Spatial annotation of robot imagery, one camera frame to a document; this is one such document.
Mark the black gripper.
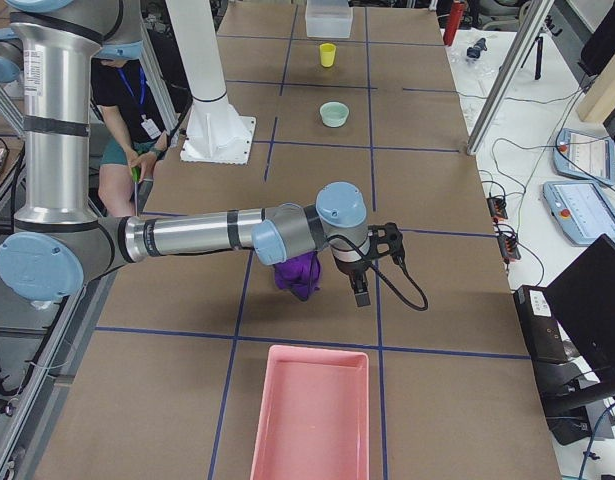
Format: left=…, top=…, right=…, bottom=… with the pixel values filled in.
left=333, top=247, right=370, bottom=307

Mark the purple microfiber cloth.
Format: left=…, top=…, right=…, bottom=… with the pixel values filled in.
left=273, top=252, right=321, bottom=301

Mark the yellow plastic cup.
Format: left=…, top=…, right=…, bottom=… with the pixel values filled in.
left=319, top=43, right=337, bottom=68

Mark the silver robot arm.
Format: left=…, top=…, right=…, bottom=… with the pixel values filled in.
left=0, top=1, right=374, bottom=306

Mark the black electronics box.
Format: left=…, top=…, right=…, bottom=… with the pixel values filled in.
left=513, top=285, right=569, bottom=365

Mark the translucent plastic storage box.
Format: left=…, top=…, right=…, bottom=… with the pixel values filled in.
left=305, top=0, right=353, bottom=39

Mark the pink plastic bin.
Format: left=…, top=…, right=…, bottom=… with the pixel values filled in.
left=250, top=345, right=370, bottom=479

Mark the mint green bowl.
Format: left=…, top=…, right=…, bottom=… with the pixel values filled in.
left=319, top=101, right=350, bottom=128

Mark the black monitor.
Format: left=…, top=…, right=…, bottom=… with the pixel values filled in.
left=544, top=234, right=615, bottom=369

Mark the blue teach pendant near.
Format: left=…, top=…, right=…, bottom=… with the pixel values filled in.
left=542, top=180, right=615, bottom=246

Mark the blue teach pendant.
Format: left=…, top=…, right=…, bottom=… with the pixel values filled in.
left=553, top=128, right=615, bottom=187
left=542, top=180, right=615, bottom=246

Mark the blue teach pendant far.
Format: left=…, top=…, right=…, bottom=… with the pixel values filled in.
left=553, top=128, right=615, bottom=187

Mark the seated person in black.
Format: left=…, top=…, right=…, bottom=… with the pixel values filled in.
left=91, top=59, right=168, bottom=217

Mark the red cylinder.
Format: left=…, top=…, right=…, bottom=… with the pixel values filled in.
left=443, top=0, right=465, bottom=46

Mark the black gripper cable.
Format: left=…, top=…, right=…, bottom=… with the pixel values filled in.
left=331, top=233, right=430, bottom=312

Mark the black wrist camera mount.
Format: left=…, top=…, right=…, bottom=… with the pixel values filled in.
left=368, top=222, right=406, bottom=266

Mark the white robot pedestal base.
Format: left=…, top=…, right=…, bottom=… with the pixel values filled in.
left=166, top=0, right=256, bottom=165

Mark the aluminium frame post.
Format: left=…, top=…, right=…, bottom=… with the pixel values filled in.
left=466, top=0, right=554, bottom=155

